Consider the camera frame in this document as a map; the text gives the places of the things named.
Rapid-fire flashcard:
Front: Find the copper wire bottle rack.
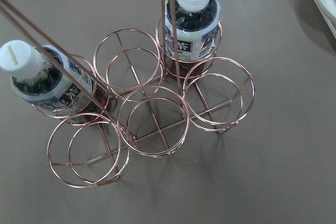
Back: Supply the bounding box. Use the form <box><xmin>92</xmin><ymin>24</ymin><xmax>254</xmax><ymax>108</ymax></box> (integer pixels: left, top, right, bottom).
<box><xmin>1</xmin><ymin>0</ymin><xmax>248</xmax><ymax>188</ymax></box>

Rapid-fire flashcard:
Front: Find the rear tea bottle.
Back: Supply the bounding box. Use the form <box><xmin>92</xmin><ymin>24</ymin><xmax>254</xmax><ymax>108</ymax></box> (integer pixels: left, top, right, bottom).
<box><xmin>165</xmin><ymin>0</ymin><xmax>222</xmax><ymax>77</ymax></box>

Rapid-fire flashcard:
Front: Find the front tea bottle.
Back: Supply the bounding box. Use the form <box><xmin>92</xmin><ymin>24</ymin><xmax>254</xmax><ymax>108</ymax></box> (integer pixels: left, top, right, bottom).
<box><xmin>1</xmin><ymin>40</ymin><xmax>101</xmax><ymax>123</ymax></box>

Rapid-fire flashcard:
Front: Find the tea bottle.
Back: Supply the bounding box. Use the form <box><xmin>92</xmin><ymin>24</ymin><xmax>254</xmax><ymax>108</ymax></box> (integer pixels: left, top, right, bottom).
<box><xmin>1</xmin><ymin>40</ymin><xmax>101</xmax><ymax>123</ymax></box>
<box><xmin>165</xmin><ymin>0</ymin><xmax>222</xmax><ymax>77</ymax></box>

